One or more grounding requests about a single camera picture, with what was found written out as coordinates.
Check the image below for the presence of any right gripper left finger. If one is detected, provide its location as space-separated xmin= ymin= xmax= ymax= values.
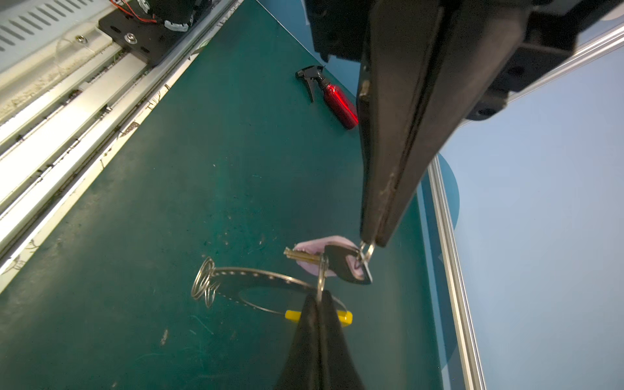
xmin=275 ymin=294 xmax=319 ymax=390

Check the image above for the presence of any silver key with white tag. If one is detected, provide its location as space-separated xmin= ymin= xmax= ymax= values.
xmin=284 ymin=236 xmax=375 ymax=285

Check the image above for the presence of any white slotted cable duct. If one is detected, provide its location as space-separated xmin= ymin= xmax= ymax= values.
xmin=1 ymin=0 xmax=113 ymax=71

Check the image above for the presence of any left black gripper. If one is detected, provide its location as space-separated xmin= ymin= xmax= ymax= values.
xmin=305 ymin=1 xmax=617 ymax=246

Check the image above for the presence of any aluminium mounting rail bed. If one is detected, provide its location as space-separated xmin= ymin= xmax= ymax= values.
xmin=1 ymin=1 xmax=239 ymax=287

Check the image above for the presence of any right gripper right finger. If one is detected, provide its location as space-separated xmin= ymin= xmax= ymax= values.
xmin=318 ymin=291 xmax=365 ymax=389

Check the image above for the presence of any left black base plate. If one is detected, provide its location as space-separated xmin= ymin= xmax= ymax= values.
xmin=98 ymin=0 xmax=213 ymax=66

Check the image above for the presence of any large keyring with yellow grip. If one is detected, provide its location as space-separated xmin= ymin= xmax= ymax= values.
xmin=190 ymin=257 xmax=329 ymax=323

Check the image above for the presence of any back aluminium frame bar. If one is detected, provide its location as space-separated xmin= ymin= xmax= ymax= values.
xmin=457 ymin=21 xmax=624 ymax=128

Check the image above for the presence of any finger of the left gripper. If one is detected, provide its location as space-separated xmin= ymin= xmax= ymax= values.
xmin=358 ymin=1 xmax=444 ymax=244

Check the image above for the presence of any red spray bottle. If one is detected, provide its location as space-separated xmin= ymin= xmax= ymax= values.
xmin=295 ymin=65 xmax=359 ymax=130

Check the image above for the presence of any left floor aluminium rail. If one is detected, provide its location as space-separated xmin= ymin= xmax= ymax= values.
xmin=427 ymin=156 xmax=487 ymax=389

